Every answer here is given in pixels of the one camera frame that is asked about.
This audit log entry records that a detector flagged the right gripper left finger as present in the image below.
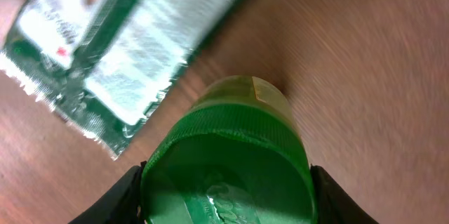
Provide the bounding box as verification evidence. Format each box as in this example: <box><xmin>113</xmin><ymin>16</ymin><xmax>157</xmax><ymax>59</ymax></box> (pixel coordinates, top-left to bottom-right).
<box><xmin>69</xmin><ymin>162</ymin><xmax>146</xmax><ymax>224</ymax></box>

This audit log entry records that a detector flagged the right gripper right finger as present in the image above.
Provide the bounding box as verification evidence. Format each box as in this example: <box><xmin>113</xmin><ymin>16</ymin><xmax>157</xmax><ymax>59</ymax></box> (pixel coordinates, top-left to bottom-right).
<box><xmin>310</xmin><ymin>166</ymin><xmax>378</xmax><ymax>224</ymax></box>

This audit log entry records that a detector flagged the green lid glass jar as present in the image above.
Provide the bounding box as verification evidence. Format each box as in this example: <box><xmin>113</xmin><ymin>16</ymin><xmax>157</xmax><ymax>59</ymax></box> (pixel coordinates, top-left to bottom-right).
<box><xmin>141</xmin><ymin>76</ymin><xmax>318</xmax><ymax>223</ymax></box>

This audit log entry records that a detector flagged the green 3M glove package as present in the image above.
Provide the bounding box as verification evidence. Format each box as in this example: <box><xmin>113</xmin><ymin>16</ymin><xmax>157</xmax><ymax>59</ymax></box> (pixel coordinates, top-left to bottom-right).
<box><xmin>1</xmin><ymin>0</ymin><xmax>240</xmax><ymax>159</ymax></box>

